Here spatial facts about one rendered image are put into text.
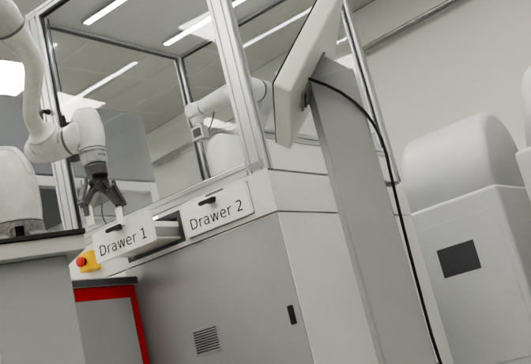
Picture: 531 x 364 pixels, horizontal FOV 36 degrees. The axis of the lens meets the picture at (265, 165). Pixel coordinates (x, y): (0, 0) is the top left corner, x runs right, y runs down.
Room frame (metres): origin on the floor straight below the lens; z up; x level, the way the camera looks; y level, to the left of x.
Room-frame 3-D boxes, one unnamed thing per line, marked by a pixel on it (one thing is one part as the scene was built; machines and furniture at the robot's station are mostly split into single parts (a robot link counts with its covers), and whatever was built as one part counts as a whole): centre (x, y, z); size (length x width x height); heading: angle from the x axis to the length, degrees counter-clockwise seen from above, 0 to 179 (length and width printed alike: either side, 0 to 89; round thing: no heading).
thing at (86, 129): (2.64, 0.58, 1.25); 0.13 x 0.11 x 0.16; 76
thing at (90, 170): (2.64, 0.56, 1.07); 0.08 x 0.07 x 0.09; 146
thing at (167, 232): (2.90, 0.42, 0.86); 0.40 x 0.26 x 0.06; 146
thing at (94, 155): (2.64, 0.56, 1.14); 0.09 x 0.09 x 0.06
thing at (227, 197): (2.67, 0.20, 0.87); 0.29 x 0.02 x 0.11; 56
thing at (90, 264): (3.02, 0.74, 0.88); 0.07 x 0.05 x 0.07; 56
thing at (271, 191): (3.22, 0.15, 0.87); 1.02 x 0.95 x 0.14; 56
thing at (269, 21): (2.95, -0.25, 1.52); 0.87 x 0.01 x 0.86; 146
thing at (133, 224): (2.73, 0.53, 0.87); 0.29 x 0.02 x 0.11; 56
